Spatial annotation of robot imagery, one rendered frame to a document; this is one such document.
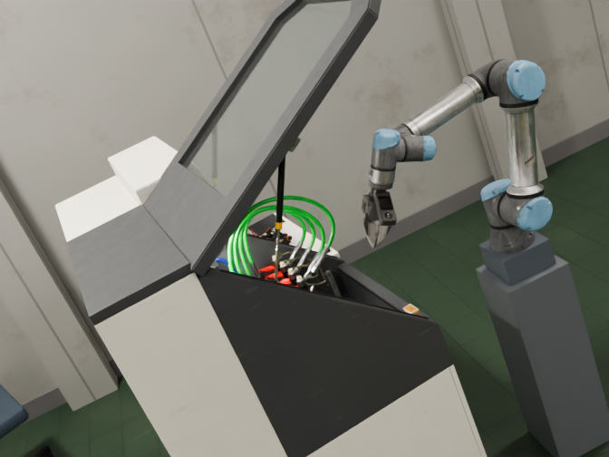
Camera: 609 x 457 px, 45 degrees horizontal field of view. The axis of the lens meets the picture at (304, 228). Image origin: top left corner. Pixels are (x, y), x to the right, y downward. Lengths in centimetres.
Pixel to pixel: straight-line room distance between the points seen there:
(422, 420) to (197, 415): 73
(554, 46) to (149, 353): 391
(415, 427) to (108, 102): 278
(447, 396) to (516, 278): 50
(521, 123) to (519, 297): 61
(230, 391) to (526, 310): 111
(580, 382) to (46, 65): 316
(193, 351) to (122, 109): 264
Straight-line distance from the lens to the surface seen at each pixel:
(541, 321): 270
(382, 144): 213
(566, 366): 285
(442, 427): 244
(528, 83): 232
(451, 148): 501
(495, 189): 252
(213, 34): 444
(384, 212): 214
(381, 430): 233
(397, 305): 242
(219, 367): 202
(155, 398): 201
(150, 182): 255
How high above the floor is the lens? 218
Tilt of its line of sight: 22 degrees down
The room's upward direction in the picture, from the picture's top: 23 degrees counter-clockwise
